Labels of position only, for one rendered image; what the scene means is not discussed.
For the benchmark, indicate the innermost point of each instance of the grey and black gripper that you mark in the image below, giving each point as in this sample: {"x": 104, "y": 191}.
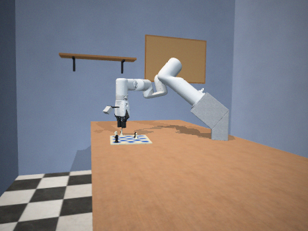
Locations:
{"x": 122, "y": 113}

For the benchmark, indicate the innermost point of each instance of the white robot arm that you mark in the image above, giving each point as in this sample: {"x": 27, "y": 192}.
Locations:
{"x": 165, "y": 77}

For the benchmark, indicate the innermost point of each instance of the blue and cream chessboard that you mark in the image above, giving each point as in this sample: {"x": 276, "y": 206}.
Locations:
{"x": 129, "y": 139}

